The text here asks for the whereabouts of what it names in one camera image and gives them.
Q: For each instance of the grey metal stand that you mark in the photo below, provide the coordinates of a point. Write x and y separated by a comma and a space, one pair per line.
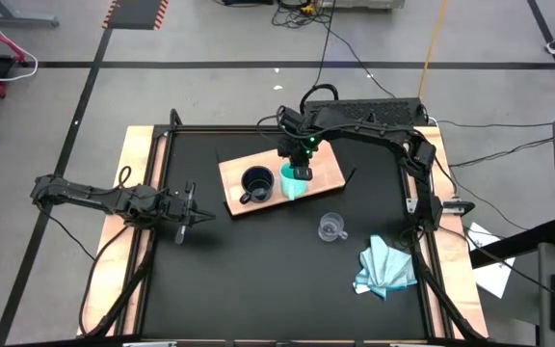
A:
27, 20

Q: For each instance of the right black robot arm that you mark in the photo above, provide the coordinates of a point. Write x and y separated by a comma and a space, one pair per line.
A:
369, 129

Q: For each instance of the teal mug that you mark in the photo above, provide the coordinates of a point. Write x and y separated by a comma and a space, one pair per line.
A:
289, 189

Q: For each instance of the black desk beam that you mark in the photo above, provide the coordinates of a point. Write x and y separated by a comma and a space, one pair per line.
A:
513, 245

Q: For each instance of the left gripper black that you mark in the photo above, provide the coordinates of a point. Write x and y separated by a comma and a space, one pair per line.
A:
178, 207

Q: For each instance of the light blue cloth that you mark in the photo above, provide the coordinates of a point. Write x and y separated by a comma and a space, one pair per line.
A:
383, 270

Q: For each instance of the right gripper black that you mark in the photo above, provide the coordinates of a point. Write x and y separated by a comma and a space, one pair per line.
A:
296, 150

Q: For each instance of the dark blue enamel mug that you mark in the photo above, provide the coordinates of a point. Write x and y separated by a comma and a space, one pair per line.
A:
257, 185

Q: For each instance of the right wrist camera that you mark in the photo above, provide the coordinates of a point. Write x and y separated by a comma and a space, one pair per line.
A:
289, 118

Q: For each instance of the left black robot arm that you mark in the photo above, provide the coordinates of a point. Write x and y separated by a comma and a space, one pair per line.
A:
80, 193

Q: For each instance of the black mat with hazard stripes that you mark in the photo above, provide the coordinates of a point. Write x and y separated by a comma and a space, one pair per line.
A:
135, 13

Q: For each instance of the white paper sheet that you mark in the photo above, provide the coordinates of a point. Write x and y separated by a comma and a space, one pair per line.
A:
494, 279

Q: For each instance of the wooden cutting board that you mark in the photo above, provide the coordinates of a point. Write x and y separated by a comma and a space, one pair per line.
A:
325, 173

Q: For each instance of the clear plastic cup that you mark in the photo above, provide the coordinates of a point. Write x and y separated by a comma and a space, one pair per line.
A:
331, 226

